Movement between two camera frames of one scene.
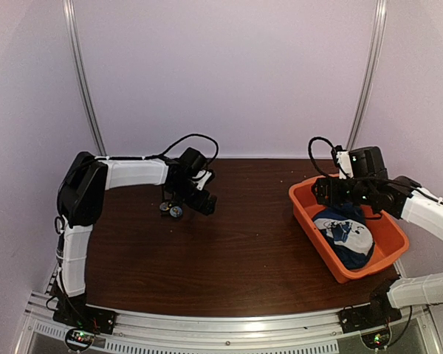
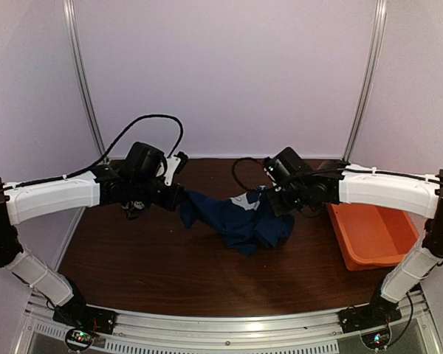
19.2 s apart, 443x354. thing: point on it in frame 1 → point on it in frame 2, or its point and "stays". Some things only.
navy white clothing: (347, 234) → (246, 221)
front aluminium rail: (320, 332) stays
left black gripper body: (185, 194) → (165, 201)
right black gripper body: (360, 193) → (292, 202)
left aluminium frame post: (69, 12) stays
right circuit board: (377, 340) stays
